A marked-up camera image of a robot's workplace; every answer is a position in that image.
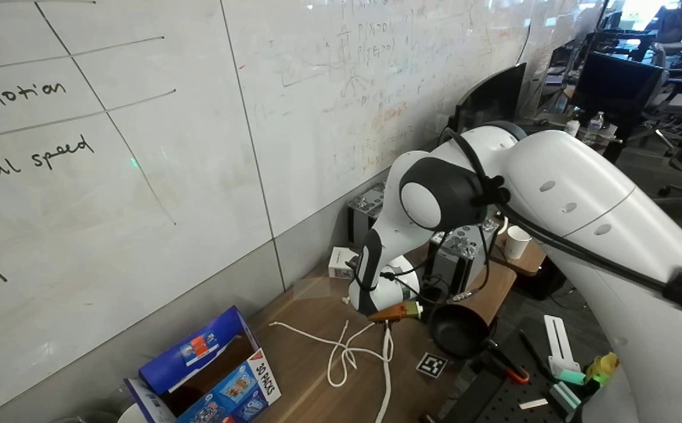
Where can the white paper cup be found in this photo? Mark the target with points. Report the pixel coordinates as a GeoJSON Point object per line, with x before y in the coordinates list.
{"type": "Point", "coordinates": [515, 243]}

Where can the orange handled black clamp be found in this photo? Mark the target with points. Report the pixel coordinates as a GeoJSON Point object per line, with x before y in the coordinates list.
{"type": "Point", "coordinates": [507, 365]}

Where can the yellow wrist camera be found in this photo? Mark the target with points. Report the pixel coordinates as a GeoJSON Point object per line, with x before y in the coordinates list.
{"type": "Point", "coordinates": [398, 311]}

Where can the small white open box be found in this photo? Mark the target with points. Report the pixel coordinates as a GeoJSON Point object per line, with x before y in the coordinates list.
{"type": "Point", "coordinates": [339, 264]}

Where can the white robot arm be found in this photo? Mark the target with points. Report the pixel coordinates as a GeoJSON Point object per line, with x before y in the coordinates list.
{"type": "Point", "coordinates": [609, 241]}

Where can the grey battery near edge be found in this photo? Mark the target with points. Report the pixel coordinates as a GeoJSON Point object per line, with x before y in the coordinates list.
{"type": "Point", "coordinates": [459, 256]}

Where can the blue snack box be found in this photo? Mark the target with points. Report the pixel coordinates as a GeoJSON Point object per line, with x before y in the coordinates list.
{"type": "Point", "coordinates": [217, 373]}

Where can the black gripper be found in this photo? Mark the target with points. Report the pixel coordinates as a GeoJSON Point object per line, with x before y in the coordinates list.
{"type": "Point", "coordinates": [430, 295]}

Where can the black white marker tag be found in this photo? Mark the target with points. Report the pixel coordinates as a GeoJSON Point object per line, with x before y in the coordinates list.
{"type": "Point", "coordinates": [431, 365]}

